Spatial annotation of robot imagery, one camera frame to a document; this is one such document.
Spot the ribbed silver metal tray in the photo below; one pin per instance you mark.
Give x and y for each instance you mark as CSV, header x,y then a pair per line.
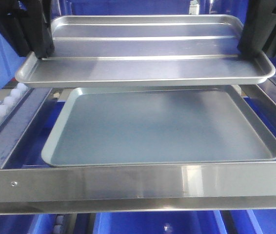
x,y
158,50

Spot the large grey flat tray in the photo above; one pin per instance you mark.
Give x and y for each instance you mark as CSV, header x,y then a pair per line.
x,y
157,125

